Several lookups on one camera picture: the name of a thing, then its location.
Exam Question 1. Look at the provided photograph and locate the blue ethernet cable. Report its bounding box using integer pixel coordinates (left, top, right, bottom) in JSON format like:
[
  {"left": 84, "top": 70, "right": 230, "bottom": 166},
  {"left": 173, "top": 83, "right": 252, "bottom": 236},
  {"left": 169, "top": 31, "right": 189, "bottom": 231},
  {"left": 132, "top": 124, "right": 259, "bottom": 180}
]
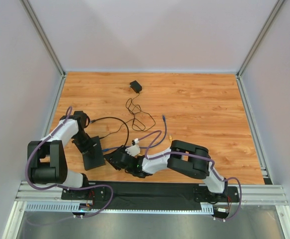
[{"left": 102, "top": 115, "right": 167, "bottom": 152}]

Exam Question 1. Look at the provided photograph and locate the black network switch box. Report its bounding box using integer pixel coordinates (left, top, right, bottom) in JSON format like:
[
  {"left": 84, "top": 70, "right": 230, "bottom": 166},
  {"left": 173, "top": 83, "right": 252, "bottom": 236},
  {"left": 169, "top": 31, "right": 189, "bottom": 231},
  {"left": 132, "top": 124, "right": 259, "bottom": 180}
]
[{"left": 82, "top": 136, "right": 105, "bottom": 171}]

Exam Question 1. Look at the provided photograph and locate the black ethernet cable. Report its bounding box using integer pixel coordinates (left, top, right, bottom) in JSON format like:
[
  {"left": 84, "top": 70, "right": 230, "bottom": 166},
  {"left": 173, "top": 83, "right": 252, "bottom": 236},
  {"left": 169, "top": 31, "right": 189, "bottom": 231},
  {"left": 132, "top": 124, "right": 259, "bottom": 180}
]
[{"left": 90, "top": 117, "right": 130, "bottom": 147}]

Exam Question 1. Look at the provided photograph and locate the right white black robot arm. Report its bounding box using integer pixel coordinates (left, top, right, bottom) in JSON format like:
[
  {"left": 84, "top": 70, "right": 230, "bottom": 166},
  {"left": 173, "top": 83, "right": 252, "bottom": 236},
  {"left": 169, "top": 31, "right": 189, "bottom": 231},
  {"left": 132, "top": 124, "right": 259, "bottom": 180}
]
[{"left": 104, "top": 140, "right": 228, "bottom": 194}]

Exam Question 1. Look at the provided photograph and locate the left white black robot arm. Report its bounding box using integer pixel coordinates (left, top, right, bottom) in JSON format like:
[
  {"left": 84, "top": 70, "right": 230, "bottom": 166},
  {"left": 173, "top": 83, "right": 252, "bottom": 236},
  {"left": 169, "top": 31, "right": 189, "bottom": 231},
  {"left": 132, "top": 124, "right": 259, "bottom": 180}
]
[{"left": 25, "top": 111, "right": 96, "bottom": 191}]

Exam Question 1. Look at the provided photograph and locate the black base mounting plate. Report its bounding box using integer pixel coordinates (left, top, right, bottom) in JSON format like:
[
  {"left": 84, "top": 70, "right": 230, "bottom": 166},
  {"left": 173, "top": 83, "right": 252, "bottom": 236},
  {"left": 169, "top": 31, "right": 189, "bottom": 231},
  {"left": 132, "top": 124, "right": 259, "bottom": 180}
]
[{"left": 61, "top": 181, "right": 239, "bottom": 211}]

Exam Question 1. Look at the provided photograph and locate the black power adapter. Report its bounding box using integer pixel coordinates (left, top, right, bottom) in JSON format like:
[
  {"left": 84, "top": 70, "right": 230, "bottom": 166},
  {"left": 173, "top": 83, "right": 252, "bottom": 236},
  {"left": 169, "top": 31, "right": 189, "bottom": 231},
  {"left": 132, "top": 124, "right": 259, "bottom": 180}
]
[{"left": 130, "top": 80, "right": 143, "bottom": 94}]

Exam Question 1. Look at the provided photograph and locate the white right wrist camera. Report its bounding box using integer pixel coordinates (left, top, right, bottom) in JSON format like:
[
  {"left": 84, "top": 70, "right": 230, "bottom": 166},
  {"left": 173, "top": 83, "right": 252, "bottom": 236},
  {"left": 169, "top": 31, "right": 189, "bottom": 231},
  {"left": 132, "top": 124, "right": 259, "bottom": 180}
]
[{"left": 125, "top": 138, "right": 141, "bottom": 157}]

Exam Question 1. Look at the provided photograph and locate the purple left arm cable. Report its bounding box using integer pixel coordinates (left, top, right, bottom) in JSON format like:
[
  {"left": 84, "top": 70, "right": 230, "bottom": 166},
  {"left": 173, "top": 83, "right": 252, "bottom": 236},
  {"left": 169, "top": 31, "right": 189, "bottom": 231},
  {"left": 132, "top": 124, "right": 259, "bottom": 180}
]
[{"left": 25, "top": 106, "right": 115, "bottom": 219}]

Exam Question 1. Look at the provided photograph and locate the thin black adapter cord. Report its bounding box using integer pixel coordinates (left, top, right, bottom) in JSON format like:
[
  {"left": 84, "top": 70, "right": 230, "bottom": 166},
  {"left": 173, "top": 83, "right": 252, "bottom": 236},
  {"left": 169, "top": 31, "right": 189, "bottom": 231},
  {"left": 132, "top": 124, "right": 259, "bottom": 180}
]
[{"left": 102, "top": 92, "right": 156, "bottom": 139}]

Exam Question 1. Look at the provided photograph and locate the grey slotted cable duct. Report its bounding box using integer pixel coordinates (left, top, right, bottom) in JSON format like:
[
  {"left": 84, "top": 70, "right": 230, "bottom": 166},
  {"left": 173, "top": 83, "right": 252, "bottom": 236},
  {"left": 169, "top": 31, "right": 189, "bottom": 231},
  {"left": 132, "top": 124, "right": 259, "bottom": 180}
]
[{"left": 24, "top": 202, "right": 215, "bottom": 214}]

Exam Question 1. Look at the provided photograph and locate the front aluminium frame rail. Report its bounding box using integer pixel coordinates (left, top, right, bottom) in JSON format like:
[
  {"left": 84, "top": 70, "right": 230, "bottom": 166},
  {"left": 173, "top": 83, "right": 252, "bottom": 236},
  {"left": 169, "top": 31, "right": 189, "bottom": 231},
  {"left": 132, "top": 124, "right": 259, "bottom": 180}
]
[{"left": 15, "top": 184, "right": 289, "bottom": 206}]

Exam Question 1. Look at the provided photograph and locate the left aluminium frame post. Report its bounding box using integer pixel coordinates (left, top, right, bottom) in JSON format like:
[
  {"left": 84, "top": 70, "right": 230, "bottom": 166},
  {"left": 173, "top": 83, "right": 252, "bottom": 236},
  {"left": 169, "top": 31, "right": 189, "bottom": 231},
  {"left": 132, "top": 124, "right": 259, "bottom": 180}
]
[{"left": 20, "top": 0, "right": 66, "bottom": 77}]

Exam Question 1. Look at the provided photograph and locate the aluminium frame post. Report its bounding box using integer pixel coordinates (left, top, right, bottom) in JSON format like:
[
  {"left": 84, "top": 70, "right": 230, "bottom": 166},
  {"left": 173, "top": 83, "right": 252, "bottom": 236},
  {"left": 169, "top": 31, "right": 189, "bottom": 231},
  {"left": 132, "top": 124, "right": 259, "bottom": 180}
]
[
  {"left": 236, "top": 0, "right": 286, "bottom": 78},
  {"left": 20, "top": 0, "right": 66, "bottom": 77}
]

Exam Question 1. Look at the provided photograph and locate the right aluminium frame post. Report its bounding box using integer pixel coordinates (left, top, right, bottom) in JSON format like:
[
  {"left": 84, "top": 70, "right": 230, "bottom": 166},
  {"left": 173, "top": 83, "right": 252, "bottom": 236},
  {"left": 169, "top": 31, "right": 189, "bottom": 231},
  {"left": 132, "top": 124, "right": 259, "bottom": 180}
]
[{"left": 236, "top": 0, "right": 286, "bottom": 78}]

